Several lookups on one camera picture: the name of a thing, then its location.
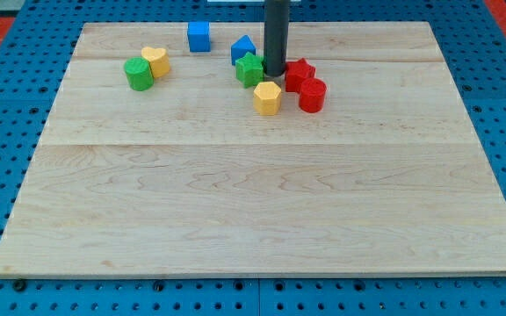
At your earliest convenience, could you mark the green star block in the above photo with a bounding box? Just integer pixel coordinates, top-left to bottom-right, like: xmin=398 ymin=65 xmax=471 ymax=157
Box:
xmin=235 ymin=52 xmax=264 ymax=89

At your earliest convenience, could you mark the red star block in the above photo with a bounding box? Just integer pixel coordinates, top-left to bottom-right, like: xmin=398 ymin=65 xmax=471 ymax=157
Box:
xmin=285 ymin=58 xmax=316 ymax=93

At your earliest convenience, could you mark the blue triangle block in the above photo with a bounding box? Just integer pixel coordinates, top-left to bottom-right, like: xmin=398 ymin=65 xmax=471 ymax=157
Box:
xmin=230 ymin=35 xmax=257 ymax=66

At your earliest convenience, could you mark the yellow hexagon block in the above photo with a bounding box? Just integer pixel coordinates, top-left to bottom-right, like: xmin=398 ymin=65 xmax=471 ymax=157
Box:
xmin=253 ymin=82 xmax=282 ymax=116

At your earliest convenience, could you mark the red cylinder block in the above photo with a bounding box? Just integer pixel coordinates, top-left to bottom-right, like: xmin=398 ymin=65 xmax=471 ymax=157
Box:
xmin=299 ymin=78 xmax=327 ymax=113

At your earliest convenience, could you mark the light wooden board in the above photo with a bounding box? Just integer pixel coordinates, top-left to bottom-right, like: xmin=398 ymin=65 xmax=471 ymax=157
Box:
xmin=0 ymin=22 xmax=506 ymax=279

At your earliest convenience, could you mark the blue cube block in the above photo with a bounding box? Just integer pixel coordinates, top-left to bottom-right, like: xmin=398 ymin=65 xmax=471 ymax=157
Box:
xmin=187 ymin=21 xmax=211 ymax=53

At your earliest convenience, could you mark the green cylinder block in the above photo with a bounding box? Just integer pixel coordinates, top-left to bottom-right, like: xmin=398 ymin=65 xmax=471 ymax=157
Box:
xmin=124 ymin=57 xmax=154 ymax=91

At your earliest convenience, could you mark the yellow heart block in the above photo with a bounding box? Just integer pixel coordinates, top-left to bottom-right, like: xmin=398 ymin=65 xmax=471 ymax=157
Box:
xmin=141 ymin=47 xmax=170 ymax=78

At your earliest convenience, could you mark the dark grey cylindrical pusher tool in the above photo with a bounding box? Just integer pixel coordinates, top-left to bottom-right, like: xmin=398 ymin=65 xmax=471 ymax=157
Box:
xmin=264 ymin=0 xmax=291 ymax=77

